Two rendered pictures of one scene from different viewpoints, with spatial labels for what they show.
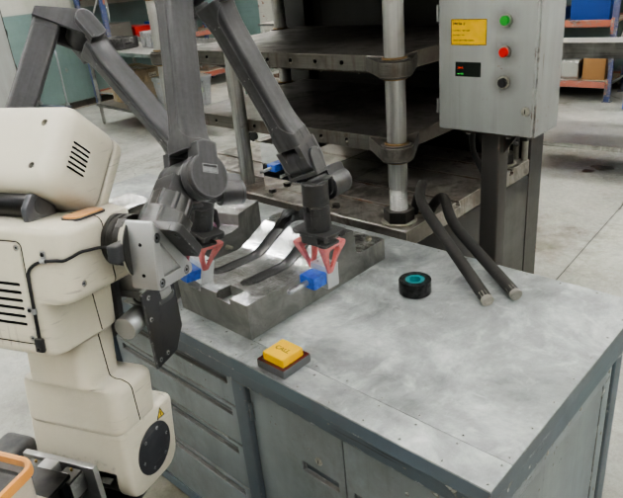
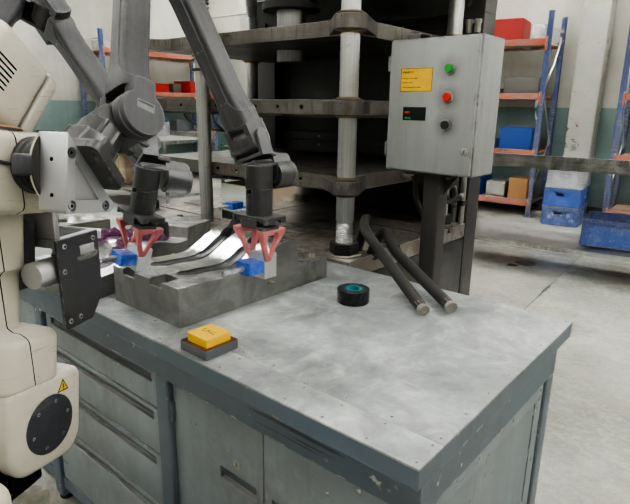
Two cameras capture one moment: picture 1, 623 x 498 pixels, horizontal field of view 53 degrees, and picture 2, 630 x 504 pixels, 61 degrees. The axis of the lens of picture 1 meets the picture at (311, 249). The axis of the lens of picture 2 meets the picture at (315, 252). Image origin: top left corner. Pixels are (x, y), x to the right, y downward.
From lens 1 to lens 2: 0.31 m
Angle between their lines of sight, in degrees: 11
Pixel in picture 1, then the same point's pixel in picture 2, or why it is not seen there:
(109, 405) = not seen: outside the picture
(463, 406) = (393, 392)
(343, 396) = (267, 378)
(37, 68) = not seen: outside the picture
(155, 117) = not seen: hidden behind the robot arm
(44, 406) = not seen: outside the picture
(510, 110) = (451, 150)
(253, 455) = (170, 463)
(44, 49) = (3, 14)
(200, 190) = (131, 122)
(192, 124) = (133, 64)
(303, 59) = (266, 105)
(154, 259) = (65, 175)
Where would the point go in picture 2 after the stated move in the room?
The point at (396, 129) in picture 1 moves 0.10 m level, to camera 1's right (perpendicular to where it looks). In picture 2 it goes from (345, 164) to (376, 164)
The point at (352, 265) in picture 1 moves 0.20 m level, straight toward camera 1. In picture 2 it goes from (293, 275) to (291, 301)
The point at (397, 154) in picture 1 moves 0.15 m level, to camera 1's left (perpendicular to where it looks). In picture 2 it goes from (345, 187) to (298, 187)
